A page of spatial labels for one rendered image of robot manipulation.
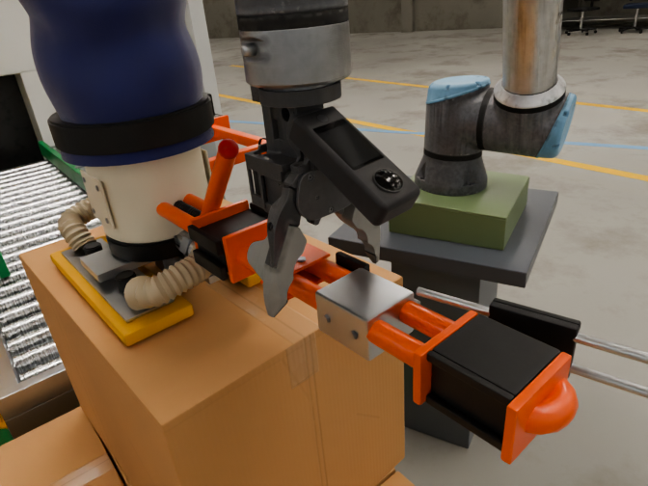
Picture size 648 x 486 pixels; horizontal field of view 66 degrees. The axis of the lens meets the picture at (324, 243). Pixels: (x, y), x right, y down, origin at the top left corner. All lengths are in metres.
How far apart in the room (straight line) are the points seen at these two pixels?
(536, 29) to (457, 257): 0.50
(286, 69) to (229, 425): 0.42
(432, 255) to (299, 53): 0.89
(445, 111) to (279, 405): 0.84
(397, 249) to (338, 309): 0.81
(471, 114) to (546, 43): 0.23
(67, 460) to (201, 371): 0.61
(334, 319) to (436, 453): 1.32
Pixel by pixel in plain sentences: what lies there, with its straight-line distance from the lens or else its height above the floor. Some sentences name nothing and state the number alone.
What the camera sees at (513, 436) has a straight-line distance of 0.37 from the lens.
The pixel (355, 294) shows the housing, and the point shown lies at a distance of 0.46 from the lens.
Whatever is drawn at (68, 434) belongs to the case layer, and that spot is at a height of 0.54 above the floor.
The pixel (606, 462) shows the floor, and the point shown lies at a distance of 1.86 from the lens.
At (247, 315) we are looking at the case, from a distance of 0.72.
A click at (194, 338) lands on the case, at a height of 0.94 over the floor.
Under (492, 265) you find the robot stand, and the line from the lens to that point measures 1.20.
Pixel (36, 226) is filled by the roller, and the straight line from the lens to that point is 2.46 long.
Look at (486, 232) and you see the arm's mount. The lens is 1.26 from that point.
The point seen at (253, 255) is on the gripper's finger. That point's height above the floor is 1.12.
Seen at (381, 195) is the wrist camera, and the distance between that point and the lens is 0.38.
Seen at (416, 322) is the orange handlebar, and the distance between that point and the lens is 0.45.
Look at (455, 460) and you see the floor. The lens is 1.75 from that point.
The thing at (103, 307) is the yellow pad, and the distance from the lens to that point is 0.78.
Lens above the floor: 1.35
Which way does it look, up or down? 27 degrees down
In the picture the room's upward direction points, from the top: 5 degrees counter-clockwise
